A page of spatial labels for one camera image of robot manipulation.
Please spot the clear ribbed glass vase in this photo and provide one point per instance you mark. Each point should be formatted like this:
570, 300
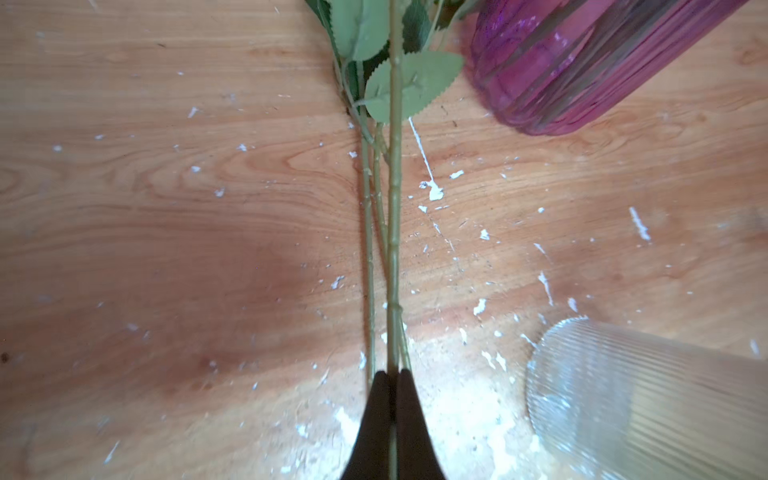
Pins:
615, 403

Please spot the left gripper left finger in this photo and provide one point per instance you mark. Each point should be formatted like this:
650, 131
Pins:
370, 454

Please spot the purple ribbed glass vase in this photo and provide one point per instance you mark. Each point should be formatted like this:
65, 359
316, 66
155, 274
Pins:
551, 67

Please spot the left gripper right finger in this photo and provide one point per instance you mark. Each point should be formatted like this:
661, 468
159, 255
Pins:
416, 458

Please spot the pink mini rose spray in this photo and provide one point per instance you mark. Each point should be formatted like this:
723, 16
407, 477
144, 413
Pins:
386, 71

